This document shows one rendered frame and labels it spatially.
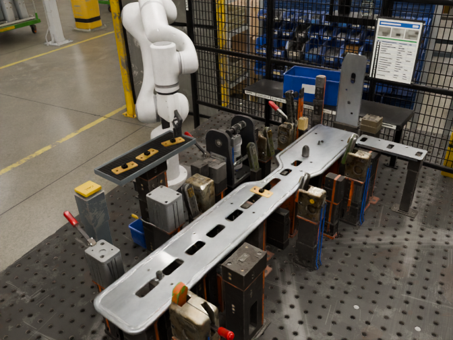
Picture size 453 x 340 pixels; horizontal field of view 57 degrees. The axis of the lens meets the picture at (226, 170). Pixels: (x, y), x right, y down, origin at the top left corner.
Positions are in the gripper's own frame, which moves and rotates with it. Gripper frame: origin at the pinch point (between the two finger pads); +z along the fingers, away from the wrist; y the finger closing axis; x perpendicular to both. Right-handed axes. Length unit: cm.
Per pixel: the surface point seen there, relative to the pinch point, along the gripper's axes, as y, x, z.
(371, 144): 27, 83, 21
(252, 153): 10.9, 29.1, 14.5
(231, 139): 10.3, 19.6, 5.9
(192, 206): 23.5, -6.3, 17.9
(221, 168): 13.7, 12.4, 14.2
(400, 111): 16, 117, 18
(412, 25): 10, 122, -22
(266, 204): 34.3, 17.7, 21.1
